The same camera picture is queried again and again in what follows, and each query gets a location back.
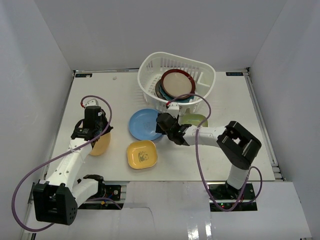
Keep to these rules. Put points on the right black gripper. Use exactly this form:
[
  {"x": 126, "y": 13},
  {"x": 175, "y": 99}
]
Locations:
[{"x": 159, "y": 130}]

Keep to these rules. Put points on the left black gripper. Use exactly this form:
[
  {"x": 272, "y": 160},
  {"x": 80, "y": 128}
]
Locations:
[{"x": 104, "y": 125}]

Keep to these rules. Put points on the light blue round plate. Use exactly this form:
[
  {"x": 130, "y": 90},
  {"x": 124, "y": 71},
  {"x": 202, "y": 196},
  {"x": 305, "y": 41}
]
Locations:
[{"x": 142, "y": 124}]

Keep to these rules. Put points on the orange round plate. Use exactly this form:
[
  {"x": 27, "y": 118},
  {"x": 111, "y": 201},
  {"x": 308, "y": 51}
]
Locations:
[{"x": 101, "y": 145}]

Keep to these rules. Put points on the green square panda plate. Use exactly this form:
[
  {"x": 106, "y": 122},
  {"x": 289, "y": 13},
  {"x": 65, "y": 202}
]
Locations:
[{"x": 193, "y": 119}]

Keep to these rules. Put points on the grey deer round plate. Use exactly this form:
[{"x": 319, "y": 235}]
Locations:
[{"x": 157, "y": 90}]

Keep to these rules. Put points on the yellow square panda plate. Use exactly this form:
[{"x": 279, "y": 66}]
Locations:
[{"x": 142, "y": 154}]

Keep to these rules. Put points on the red rimmed beige round plate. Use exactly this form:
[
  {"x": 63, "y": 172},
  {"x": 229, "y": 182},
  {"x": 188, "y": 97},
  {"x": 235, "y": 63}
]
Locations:
[{"x": 176, "y": 82}]

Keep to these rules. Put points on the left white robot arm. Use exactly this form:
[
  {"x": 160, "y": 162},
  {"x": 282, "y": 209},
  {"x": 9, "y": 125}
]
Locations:
[{"x": 57, "y": 199}]

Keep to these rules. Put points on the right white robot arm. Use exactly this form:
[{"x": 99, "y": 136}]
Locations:
[{"x": 237, "y": 143}]

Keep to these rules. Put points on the white plastic dish basket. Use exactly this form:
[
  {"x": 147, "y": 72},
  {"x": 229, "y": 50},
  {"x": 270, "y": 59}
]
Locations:
[{"x": 157, "y": 63}]

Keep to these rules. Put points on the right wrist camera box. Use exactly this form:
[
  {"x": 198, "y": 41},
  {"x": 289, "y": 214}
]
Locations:
[{"x": 173, "y": 109}]

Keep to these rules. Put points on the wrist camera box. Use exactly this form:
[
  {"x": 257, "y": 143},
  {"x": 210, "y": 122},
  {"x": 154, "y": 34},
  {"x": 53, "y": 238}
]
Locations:
[
  {"x": 92, "y": 102},
  {"x": 173, "y": 109}
]

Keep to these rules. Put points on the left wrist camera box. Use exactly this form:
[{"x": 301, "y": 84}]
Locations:
[{"x": 92, "y": 102}]

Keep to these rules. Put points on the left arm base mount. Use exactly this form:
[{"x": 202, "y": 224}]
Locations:
[{"x": 109, "y": 199}]

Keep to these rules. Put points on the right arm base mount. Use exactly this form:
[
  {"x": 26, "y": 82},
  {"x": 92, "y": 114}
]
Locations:
[{"x": 227, "y": 199}]

